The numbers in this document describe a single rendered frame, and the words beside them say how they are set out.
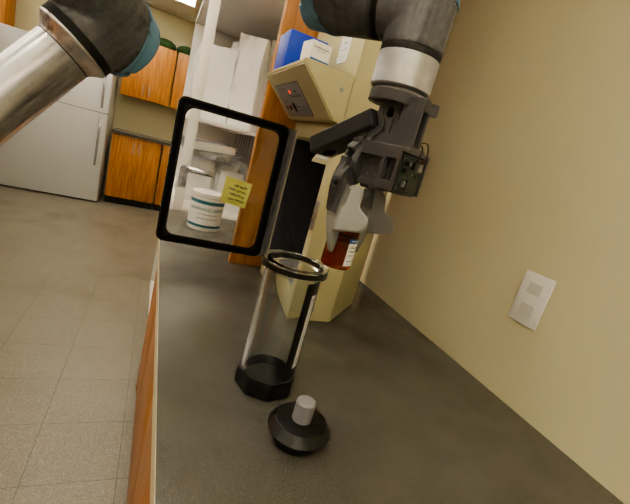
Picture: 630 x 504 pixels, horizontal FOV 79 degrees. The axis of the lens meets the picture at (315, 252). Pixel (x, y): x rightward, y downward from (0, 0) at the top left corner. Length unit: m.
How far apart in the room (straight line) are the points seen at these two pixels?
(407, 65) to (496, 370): 0.73
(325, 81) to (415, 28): 0.38
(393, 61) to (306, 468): 0.52
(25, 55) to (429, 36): 0.55
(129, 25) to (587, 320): 0.94
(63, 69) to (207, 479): 0.61
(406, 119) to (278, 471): 0.47
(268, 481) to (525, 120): 0.93
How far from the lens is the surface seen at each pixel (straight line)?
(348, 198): 0.50
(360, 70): 0.90
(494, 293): 1.03
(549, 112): 1.06
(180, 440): 0.58
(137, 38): 0.75
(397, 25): 0.52
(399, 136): 0.49
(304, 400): 0.58
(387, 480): 0.62
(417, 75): 0.50
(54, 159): 5.85
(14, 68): 0.74
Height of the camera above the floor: 1.33
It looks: 14 degrees down
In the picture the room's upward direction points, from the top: 16 degrees clockwise
